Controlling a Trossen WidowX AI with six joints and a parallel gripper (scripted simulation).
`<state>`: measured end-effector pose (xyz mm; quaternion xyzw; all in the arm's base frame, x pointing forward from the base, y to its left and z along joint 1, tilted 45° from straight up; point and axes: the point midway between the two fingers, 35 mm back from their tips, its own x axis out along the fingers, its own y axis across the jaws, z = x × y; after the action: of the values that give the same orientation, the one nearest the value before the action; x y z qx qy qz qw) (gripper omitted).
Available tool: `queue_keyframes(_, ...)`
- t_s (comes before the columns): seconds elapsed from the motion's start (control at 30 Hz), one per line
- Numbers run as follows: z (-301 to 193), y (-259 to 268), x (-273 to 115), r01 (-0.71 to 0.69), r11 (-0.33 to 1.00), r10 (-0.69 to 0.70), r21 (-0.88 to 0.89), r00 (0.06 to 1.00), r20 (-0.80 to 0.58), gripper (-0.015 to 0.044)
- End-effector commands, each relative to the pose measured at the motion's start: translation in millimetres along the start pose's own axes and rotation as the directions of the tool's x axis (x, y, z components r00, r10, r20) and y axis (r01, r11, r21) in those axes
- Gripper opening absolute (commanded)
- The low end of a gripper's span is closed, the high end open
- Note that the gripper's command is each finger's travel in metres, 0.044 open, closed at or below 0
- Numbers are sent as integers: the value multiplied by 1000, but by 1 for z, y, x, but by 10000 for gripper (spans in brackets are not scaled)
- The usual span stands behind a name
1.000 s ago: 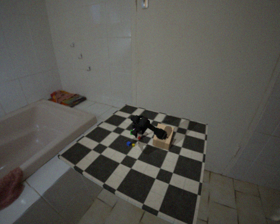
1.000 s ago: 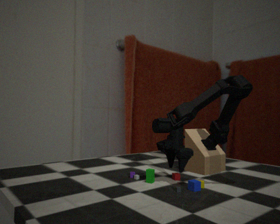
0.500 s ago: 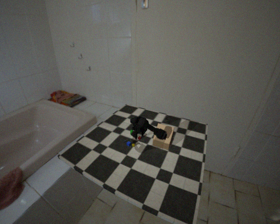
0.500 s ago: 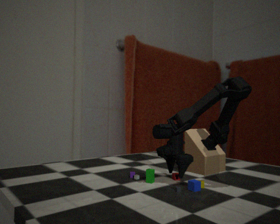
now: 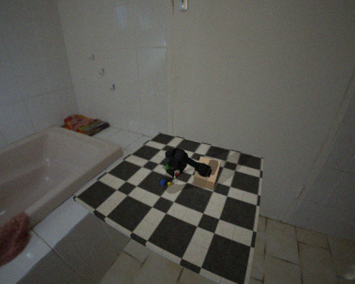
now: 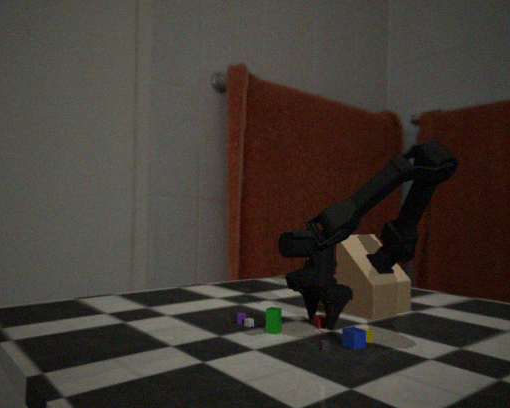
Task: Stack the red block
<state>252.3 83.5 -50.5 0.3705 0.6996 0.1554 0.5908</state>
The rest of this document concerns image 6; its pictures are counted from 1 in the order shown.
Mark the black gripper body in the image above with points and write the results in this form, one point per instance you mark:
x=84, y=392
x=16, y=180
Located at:
x=329, y=289

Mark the blue block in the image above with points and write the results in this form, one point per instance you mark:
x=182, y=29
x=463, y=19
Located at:
x=354, y=338

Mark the green block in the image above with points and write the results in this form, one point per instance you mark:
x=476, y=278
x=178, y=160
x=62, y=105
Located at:
x=273, y=327
x=273, y=314

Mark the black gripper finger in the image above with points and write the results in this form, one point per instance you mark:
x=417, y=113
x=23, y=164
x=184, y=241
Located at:
x=311, y=298
x=332, y=311

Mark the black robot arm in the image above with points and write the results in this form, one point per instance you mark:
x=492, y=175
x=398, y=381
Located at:
x=433, y=165

